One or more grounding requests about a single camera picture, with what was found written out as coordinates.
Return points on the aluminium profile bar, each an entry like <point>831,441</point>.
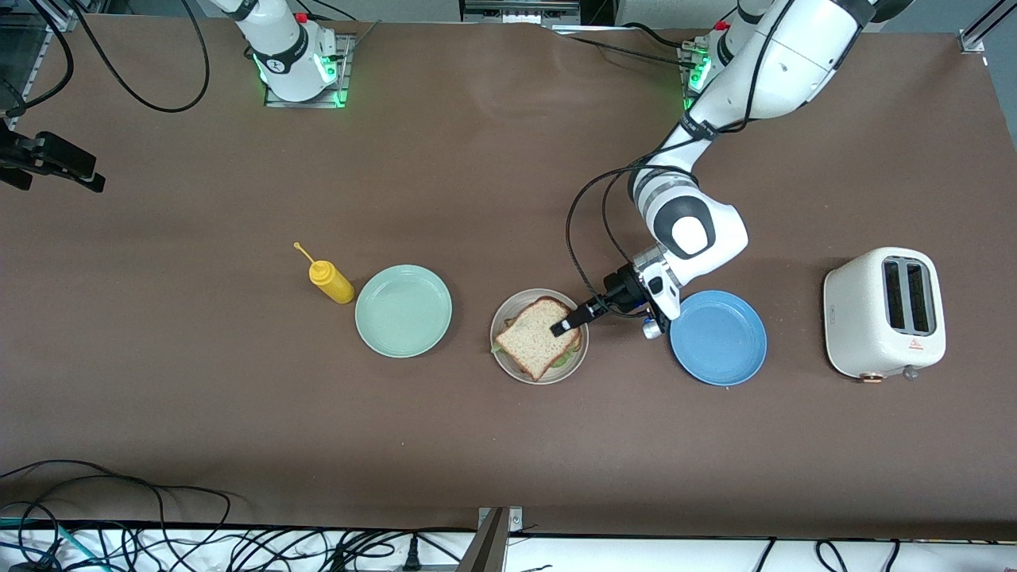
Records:
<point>56,12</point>
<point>981,24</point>

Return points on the aluminium frame bracket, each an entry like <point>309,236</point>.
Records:
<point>491,544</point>

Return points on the brown bread slice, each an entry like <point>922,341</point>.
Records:
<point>532,338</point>

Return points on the black power plug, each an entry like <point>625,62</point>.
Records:
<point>412,556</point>

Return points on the blue plate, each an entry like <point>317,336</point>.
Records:
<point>718,338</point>

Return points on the beige plate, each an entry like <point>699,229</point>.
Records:
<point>508,306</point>

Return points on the white two-slot toaster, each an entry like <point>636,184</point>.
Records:
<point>862,318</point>

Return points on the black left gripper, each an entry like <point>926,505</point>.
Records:
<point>618,291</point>

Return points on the mint green plate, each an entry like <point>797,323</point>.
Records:
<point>403,311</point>

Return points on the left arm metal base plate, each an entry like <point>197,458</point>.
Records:
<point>699,114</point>

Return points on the yellow squeeze bottle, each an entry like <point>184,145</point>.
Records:
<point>334,284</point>

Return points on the metal frame block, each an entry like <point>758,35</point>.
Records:
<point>520,9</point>

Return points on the green lettuce leaf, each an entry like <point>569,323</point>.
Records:
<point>566,359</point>

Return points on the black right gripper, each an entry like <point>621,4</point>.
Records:
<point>38,152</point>

